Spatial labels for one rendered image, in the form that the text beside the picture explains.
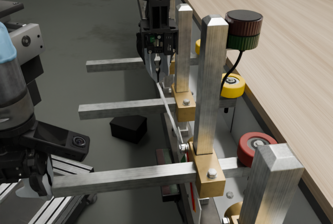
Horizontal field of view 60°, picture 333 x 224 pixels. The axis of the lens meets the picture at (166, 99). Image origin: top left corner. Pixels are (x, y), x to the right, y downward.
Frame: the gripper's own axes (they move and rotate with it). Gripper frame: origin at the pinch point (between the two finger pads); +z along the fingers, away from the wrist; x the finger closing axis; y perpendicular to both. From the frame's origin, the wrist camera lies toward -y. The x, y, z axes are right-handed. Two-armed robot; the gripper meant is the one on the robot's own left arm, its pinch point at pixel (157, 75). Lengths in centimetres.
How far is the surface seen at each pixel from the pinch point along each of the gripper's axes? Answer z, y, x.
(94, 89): 97, -151, -38
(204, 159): 10.3, 18.2, 7.6
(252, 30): -17.2, 18.0, 13.3
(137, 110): 13.2, -4.5, -5.2
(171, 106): 12.7, -4.5, 4.2
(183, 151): 12.4, 13.2, 4.1
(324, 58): 7, -16, 55
